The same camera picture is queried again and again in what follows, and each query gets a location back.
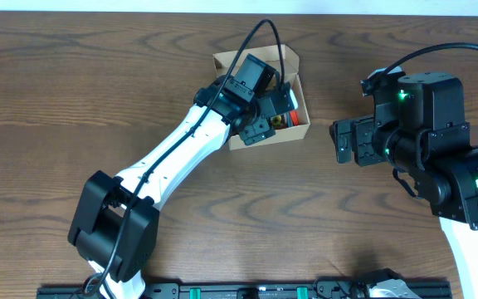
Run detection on black yellow correction tape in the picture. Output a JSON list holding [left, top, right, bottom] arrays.
[[271, 115, 286, 130]]

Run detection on cardboard box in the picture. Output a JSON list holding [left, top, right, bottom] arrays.
[[212, 44, 310, 150]]

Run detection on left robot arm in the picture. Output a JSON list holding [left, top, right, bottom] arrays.
[[68, 54, 298, 298]]

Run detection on left black cable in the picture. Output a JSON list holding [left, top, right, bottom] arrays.
[[81, 17, 286, 297]]

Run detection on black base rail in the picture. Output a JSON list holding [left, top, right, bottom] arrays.
[[36, 269, 454, 299]]

